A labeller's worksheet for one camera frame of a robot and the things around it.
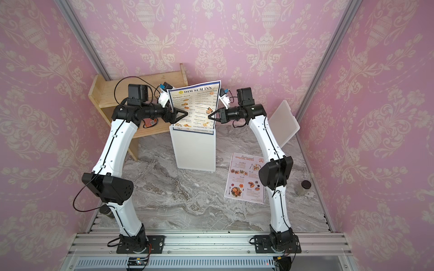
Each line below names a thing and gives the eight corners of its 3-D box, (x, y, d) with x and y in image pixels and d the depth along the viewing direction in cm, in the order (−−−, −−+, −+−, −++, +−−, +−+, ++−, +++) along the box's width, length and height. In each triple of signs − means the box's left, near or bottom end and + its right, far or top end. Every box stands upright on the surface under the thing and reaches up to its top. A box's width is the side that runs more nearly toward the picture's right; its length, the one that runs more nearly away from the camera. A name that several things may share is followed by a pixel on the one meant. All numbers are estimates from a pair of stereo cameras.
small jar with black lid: (293, 196, 90) (301, 188, 82) (291, 189, 93) (298, 180, 84) (304, 196, 90) (312, 188, 82) (301, 189, 93) (309, 180, 84)
